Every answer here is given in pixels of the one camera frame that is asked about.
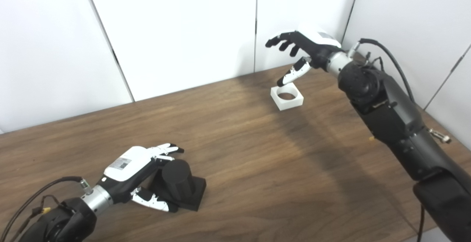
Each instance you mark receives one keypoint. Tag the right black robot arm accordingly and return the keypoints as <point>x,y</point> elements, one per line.
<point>397,116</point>

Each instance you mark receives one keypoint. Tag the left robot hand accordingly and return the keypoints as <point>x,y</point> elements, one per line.
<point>127,164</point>

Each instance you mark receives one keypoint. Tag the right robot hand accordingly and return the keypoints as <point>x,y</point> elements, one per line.
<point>316,46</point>

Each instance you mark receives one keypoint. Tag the white square piece with hole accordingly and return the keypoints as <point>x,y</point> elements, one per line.
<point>290,104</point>

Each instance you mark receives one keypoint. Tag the black peg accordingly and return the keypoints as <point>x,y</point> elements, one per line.
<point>178,181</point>

